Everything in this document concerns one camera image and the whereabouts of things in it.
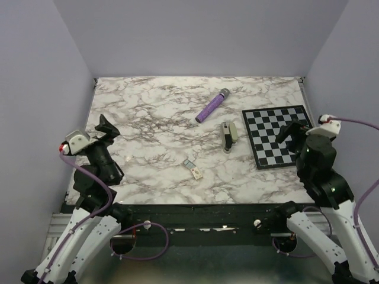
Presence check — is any stapler metal base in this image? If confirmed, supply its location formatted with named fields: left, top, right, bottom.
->
left=221, top=122, right=233, bottom=153

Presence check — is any staple tray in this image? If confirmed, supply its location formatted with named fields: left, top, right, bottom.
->
left=183, top=159, right=195, bottom=169

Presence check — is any white staple box sleeve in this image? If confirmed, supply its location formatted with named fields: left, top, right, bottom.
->
left=191, top=167, right=203, bottom=180

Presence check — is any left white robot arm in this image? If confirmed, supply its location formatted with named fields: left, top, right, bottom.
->
left=21, top=115, right=131, bottom=283

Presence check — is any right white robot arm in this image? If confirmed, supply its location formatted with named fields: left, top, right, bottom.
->
left=272, top=115, right=378, bottom=283

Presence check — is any black white checkerboard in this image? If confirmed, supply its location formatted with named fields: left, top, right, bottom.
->
left=242, top=105, right=311, bottom=170

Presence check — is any purple glitter microphone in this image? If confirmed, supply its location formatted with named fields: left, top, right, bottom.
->
left=195, top=88, right=230, bottom=123

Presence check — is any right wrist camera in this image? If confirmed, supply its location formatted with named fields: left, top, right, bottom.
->
left=306, top=114, right=341, bottom=138

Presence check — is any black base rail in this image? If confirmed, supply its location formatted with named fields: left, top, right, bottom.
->
left=59, top=202, right=326, bottom=248

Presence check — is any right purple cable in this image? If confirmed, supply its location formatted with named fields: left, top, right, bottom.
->
left=325, top=117, right=379, bottom=284

